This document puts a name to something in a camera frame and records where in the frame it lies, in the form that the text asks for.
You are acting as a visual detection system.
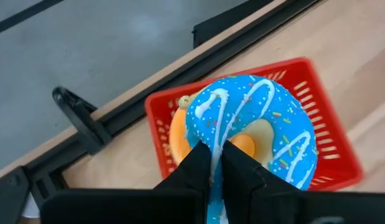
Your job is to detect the black clamp bracket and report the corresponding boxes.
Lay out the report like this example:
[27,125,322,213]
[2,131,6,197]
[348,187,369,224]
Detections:
[52,86,114,156]

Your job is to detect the red plastic slotted basket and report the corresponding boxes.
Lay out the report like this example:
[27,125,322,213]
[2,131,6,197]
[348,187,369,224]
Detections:
[144,57,364,191]

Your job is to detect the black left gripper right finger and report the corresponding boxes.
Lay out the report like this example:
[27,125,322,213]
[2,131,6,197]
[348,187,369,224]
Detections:
[221,140,301,224]

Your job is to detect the blue frosted toy donut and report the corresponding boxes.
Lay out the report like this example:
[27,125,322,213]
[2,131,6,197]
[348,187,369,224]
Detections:
[185,74,318,224]

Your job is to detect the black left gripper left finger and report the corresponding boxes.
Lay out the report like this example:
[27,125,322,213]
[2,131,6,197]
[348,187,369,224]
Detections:
[153,140,212,200]

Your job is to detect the black frame foot beam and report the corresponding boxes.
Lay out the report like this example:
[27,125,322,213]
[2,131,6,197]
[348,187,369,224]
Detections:
[192,0,274,48]

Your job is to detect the orange soft toy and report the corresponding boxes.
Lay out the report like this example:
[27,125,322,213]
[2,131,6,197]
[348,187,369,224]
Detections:
[169,95,257,166]

